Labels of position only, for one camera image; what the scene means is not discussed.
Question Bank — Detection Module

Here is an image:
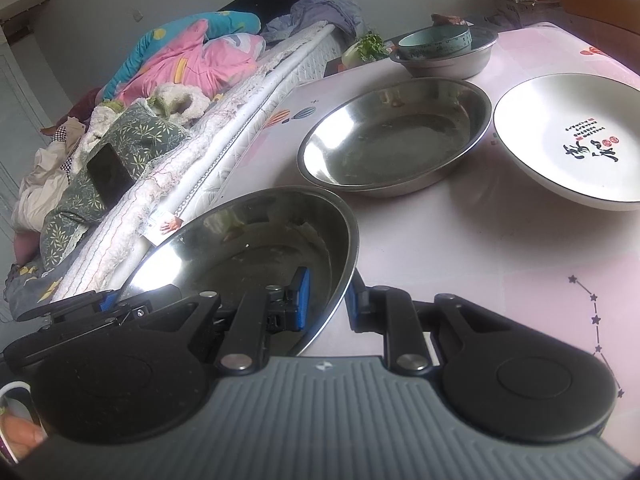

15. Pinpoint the pink and blue quilt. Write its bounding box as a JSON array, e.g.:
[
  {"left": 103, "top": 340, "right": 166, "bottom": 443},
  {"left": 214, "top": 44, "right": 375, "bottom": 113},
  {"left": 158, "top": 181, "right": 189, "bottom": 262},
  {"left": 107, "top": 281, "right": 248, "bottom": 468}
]
[{"left": 102, "top": 10, "right": 266, "bottom": 106}]

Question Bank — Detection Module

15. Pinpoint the beige cloth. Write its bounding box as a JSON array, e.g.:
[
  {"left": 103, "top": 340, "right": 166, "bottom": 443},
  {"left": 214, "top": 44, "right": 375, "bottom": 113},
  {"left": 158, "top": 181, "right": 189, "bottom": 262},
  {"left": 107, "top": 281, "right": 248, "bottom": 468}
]
[{"left": 11, "top": 125, "right": 83, "bottom": 233}]

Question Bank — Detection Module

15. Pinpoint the medium steel plate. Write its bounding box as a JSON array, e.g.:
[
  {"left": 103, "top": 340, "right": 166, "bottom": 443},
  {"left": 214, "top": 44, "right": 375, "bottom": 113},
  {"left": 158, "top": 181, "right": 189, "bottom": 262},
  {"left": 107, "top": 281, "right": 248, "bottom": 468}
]
[{"left": 297, "top": 77, "right": 493, "bottom": 197}]

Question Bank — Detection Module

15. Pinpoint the dark patterned blanket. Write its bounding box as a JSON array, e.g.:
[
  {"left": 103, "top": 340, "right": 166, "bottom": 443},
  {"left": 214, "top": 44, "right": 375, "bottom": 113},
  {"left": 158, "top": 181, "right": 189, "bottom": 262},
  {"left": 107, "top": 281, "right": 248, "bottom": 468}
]
[{"left": 5, "top": 260, "right": 66, "bottom": 321}]

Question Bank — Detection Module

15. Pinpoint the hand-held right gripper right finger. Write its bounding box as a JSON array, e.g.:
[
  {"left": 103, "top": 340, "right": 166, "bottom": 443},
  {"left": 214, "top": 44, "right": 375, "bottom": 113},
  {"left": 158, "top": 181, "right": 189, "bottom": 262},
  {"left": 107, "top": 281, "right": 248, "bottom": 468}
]
[{"left": 345, "top": 275, "right": 531, "bottom": 376}]

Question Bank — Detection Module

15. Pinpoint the napa cabbage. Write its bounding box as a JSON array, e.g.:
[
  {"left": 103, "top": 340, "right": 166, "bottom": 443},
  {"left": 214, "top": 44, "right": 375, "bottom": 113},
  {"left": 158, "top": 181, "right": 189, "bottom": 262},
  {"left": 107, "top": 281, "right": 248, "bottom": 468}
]
[{"left": 342, "top": 32, "right": 391, "bottom": 68}]

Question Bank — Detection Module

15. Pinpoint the teal ceramic bowl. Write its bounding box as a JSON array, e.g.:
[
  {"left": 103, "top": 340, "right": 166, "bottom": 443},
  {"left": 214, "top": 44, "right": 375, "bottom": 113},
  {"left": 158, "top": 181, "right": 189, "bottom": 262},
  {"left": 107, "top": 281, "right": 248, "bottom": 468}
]
[{"left": 398, "top": 26, "right": 472, "bottom": 60}]

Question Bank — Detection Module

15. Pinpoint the black phone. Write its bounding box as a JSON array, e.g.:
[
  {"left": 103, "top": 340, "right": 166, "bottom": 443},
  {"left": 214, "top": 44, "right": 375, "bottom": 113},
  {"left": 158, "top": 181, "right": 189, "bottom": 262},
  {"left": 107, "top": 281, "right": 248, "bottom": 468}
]
[{"left": 87, "top": 142, "right": 137, "bottom": 209}]

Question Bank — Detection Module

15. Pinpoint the open cardboard box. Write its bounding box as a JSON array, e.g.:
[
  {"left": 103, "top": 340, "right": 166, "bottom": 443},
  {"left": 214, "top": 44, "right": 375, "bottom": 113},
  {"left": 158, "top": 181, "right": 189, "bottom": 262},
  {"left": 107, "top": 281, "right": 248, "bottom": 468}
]
[{"left": 475, "top": 0, "right": 561, "bottom": 28}]

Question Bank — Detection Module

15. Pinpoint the steel bowl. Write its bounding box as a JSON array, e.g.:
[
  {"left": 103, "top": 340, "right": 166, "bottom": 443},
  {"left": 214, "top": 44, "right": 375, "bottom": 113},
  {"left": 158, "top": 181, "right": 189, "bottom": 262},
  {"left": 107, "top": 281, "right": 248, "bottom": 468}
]
[{"left": 390, "top": 27, "right": 499, "bottom": 80}]

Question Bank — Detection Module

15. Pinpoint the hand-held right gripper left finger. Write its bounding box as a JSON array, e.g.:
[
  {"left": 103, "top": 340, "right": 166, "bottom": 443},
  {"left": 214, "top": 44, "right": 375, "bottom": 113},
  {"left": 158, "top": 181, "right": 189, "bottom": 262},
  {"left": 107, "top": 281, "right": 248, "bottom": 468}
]
[{"left": 125, "top": 266, "right": 312, "bottom": 375}]

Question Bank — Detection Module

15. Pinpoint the brown cardboard carton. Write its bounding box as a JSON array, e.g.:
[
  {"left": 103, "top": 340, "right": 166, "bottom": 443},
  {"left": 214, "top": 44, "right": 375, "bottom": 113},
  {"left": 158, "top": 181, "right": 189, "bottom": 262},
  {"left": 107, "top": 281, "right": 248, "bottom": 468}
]
[{"left": 555, "top": 7, "right": 640, "bottom": 68}]

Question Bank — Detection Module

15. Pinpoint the grey clothing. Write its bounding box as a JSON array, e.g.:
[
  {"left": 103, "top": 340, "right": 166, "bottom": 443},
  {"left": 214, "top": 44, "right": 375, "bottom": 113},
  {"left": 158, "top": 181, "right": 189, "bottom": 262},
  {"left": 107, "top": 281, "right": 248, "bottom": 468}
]
[{"left": 260, "top": 0, "right": 368, "bottom": 43}]

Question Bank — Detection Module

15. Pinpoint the white cable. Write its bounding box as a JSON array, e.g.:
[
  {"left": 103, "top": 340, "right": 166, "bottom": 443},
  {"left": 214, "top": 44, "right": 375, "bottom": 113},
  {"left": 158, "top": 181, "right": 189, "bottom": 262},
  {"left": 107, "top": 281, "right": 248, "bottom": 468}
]
[{"left": 0, "top": 381, "right": 48, "bottom": 441}]

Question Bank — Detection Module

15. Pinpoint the white quilted mattress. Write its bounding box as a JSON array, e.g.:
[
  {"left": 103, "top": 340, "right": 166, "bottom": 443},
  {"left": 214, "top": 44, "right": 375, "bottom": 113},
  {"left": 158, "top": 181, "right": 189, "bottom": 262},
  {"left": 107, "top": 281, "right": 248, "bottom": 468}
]
[{"left": 50, "top": 22, "right": 351, "bottom": 306}]

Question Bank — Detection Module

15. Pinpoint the person's left hand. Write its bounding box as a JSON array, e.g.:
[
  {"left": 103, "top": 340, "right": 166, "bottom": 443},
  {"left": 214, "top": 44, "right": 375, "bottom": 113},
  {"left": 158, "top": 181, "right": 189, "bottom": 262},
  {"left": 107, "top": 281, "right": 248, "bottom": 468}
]
[{"left": 0, "top": 407, "right": 48, "bottom": 463}]

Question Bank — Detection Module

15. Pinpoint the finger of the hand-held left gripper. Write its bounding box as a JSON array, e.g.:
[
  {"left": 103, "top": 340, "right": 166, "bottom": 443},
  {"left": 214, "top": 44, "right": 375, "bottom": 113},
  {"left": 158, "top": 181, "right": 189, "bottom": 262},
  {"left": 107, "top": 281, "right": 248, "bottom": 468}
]
[
  {"left": 117, "top": 284, "right": 182, "bottom": 311},
  {"left": 35, "top": 290, "right": 123, "bottom": 318}
]

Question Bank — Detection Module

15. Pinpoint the photo card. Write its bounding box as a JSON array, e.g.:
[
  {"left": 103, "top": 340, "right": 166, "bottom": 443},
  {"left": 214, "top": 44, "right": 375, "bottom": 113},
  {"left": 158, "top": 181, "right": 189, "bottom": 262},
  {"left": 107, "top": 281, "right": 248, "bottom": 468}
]
[{"left": 142, "top": 212, "right": 183, "bottom": 248}]

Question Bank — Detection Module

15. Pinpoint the green leaf print pillow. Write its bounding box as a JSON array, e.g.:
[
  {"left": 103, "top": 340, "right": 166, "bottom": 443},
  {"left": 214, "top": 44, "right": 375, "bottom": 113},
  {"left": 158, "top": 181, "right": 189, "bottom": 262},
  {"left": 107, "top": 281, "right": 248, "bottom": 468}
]
[{"left": 40, "top": 102, "right": 193, "bottom": 271}]

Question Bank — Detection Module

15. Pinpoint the white fluffy blanket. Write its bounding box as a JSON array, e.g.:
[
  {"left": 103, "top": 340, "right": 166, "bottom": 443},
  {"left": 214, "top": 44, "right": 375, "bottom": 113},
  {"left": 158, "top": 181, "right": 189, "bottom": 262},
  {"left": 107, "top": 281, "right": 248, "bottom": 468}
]
[{"left": 75, "top": 82, "right": 211, "bottom": 161}]

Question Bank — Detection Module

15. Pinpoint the white ceramic plate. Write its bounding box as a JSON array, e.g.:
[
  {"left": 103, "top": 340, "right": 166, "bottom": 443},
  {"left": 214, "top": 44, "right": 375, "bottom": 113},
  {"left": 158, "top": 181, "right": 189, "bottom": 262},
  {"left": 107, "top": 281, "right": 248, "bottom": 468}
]
[{"left": 493, "top": 74, "right": 640, "bottom": 212}]

